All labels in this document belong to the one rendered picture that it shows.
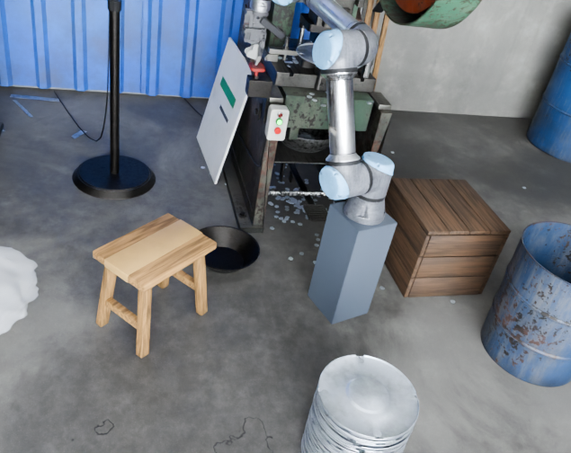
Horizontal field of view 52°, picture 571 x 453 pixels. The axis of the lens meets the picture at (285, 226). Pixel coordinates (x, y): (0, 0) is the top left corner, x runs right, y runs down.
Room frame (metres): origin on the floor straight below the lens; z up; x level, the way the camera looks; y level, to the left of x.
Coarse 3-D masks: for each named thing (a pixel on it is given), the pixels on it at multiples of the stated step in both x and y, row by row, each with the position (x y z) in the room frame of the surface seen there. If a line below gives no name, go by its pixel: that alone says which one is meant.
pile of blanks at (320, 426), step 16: (320, 400) 1.09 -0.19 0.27; (320, 416) 1.07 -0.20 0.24; (304, 432) 1.14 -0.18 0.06; (320, 432) 1.05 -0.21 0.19; (336, 432) 1.03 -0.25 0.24; (304, 448) 1.10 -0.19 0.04; (320, 448) 1.04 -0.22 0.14; (336, 448) 1.01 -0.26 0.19; (352, 448) 1.00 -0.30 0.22; (368, 448) 0.99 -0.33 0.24; (384, 448) 1.01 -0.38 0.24; (400, 448) 1.05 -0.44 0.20
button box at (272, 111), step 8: (272, 104) 2.21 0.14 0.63; (272, 112) 2.16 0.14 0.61; (288, 112) 2.18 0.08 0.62; (272, 120) 2.16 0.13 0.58; (272, 128) 2.16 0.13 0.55; (280, 128) 2.17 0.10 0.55; (272, 136) 2.17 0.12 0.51; (280, 136) 2.18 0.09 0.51; (264, 144) 2.18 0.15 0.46; (248, 152) 2.43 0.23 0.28
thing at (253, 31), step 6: (246, 12) 2.22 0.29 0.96; (252, 12) 2.22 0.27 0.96; (246, 18) 2.23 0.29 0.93; (252, 18) 2.22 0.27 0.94; (258, 18) 2.25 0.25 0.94; (246, 24) 2.23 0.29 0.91; (252, 24) 2.22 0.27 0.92; (258, 24) 2.23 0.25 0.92; (246, 30) 2.20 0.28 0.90; (252, 30) 2.21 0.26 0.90; (258, 30) 2.21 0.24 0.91; (264, 30) 2.23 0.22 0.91; (246, 36) 2.20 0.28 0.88; (252, 36) 2.21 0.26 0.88; (258, 36) 2.22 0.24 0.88; (264, 36) 2.23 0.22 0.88; (252, 42) 2.21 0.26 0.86; (258, 42) 2.22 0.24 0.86
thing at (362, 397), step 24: (336, 360) 1.25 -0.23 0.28; (336, 384) 1.16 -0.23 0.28; (360, 384) 1.17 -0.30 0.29; (384, 384) 1.19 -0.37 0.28; (408, 384) 1.21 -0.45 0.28; (336, 408) 1.07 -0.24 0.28; (360, 408) 1.09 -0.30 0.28; (384, 408) 1.10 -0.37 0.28; (408, 408) 1.12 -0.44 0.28; (360, 432) 1.01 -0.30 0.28; (384, 432) 1.02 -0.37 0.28
